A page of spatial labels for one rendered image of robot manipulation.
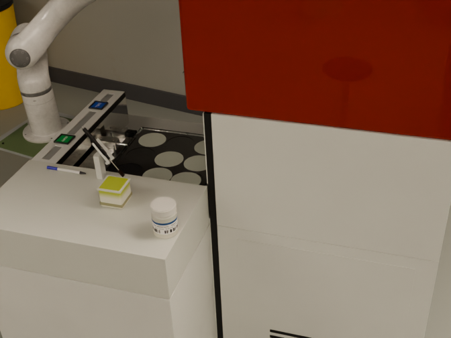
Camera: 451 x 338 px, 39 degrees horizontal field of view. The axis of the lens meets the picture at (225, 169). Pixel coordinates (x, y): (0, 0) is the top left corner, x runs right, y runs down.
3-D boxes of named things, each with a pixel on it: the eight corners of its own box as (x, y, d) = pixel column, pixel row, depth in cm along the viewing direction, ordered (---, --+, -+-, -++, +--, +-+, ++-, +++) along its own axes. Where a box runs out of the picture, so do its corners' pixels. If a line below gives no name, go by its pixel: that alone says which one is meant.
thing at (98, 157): (117, 175, 201) (112, 139, 194) (112, 182, 198) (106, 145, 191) (100, 172, 203) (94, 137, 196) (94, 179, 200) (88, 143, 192)
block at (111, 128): (129, 133, 240) (128, 127, 238) (125, 138, 237) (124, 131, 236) (109, 131, 242) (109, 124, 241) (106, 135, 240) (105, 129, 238)
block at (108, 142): (120, 144, 234) (119, 137, 232) (116, 149, 231) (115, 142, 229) (100, 141, 236) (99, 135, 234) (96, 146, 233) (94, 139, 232)
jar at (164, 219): (182, 225, 179) (179, 198, 173) (173, 241, 173) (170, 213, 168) (159, 221, 181) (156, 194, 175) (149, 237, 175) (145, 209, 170)
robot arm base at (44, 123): (13, 139, 250) (1, 98, 240) (39, 116, 265) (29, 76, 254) (55, 145, 245) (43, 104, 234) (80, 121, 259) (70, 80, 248)
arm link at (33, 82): (17, 98, 239) (1, 39, 225) (25, 76, 254) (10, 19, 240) (49, 94, 239) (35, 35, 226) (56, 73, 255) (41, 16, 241)
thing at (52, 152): (129, 121, 260) (125, 90, 253) (62, 198, 217) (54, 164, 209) (108, 119, 263) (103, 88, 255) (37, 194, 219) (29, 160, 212)
